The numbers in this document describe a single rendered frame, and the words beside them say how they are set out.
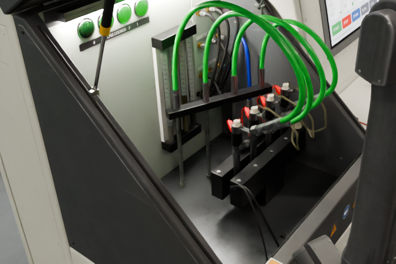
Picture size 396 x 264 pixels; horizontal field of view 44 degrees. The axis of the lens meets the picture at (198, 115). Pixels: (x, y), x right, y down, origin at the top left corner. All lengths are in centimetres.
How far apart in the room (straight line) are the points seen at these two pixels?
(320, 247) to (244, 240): 57
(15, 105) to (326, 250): 81
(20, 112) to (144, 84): 33
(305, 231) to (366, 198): 59
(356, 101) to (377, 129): 111
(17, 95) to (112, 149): 32
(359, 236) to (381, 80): 24
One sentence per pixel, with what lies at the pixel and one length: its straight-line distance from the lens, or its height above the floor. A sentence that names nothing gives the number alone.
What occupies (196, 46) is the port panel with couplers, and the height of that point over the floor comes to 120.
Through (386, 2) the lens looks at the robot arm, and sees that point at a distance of 49.
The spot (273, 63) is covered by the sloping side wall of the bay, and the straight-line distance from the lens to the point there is 149.
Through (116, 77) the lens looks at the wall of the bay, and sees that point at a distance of 127.
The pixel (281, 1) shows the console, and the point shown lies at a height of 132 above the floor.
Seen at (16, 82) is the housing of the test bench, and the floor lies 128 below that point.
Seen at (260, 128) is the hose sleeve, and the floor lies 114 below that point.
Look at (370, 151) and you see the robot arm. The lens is 58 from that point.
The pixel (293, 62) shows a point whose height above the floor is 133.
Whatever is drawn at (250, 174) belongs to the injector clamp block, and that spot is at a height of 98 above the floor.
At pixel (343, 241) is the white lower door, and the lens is 147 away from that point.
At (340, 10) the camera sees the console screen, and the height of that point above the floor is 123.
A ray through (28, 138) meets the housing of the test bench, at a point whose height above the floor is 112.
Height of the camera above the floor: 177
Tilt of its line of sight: 31 degrees down
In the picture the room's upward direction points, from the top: 3 degrees counter-clockwise
